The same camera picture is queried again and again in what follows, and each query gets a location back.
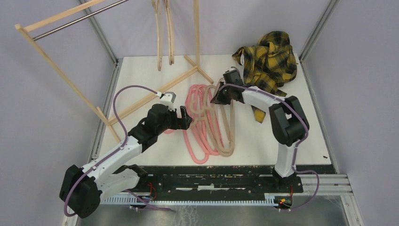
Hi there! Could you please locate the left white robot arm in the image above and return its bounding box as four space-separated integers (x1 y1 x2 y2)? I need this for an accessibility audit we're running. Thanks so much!
59 104 193 218

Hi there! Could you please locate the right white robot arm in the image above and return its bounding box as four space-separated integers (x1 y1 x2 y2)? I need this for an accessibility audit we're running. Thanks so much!
211 67 310 192

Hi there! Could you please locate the pink hanger inner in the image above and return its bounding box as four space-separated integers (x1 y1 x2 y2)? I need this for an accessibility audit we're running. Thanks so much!
185 84 223 158

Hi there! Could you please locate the pink hanger middle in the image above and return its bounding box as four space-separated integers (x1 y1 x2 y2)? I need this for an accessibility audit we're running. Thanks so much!
183 84 220 164

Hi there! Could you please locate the yellow plaid shirt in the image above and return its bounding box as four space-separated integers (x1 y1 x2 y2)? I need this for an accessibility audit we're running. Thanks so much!
231 31 298 123

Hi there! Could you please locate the wooden clothes rack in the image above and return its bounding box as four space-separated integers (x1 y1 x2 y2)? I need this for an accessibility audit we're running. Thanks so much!
15 0 215 143

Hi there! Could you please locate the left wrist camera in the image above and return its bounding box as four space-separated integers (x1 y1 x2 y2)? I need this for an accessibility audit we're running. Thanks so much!
156 91 176 111

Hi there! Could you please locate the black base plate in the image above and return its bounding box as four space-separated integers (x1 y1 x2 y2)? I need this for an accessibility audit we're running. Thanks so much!
131 165 303 201

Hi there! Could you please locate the white cable comb rail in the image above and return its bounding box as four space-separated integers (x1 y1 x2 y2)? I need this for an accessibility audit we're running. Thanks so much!
101 193 278 207

